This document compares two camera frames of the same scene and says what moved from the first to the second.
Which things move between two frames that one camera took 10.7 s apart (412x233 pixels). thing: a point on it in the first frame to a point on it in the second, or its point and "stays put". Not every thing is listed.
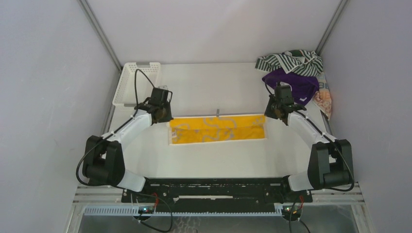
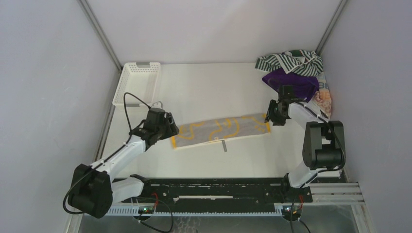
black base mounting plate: (194, 194) stays put
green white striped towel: (304, 62) stays put
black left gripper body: (166, 115) to (168, 129)
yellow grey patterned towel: (201, 129) stays put
